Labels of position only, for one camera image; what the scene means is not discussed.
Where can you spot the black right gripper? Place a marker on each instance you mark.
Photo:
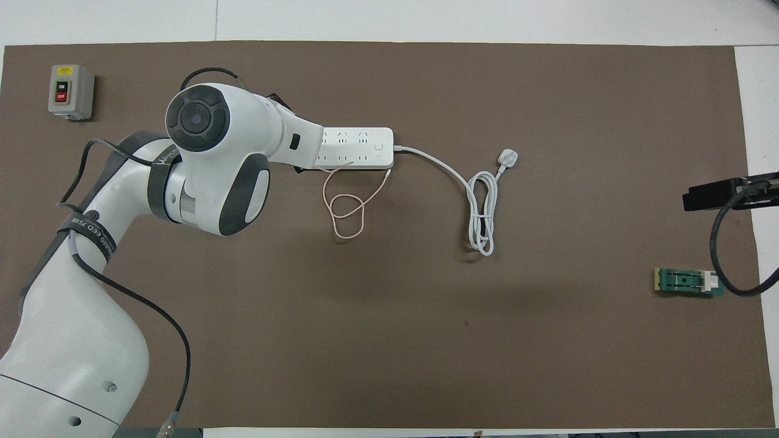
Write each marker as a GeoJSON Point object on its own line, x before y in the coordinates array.
{"type": "Point", "coordinates": [761, 191]}

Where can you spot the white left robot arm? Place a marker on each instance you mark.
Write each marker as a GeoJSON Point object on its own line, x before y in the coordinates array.
{"type": "Point", "coordinates": [61, 340]}

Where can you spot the white power strip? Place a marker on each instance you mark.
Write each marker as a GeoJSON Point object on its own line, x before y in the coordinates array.
{"type": "Point", "coordinates": [365, 149]}

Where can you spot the brown table mat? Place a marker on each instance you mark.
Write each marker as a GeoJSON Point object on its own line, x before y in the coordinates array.
{"type": "Point", "coordinates": [365, 334]}

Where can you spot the green knife switch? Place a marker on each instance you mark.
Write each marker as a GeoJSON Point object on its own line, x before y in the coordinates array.
{"type": "Point", "coordinates": [681, 281]}

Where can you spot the grey on-off switch box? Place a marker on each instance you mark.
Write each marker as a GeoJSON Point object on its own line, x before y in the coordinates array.
{"type": "Point", "coordinates": [79, 91]}

